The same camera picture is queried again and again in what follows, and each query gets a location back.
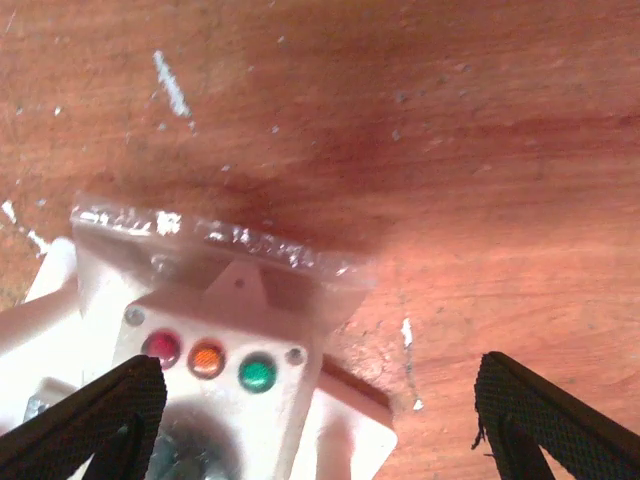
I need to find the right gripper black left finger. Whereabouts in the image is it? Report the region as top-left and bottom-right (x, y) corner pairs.
(1, 355), (167, 479)

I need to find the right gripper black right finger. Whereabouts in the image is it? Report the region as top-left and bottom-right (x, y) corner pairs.
(471, 351), (639, 479)

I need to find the white power supply unit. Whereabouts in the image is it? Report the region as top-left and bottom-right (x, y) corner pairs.
(1, 238), (397, 479)

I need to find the clear plastic bag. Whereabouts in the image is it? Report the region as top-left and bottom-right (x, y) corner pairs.
(70, 193), (375, 340)

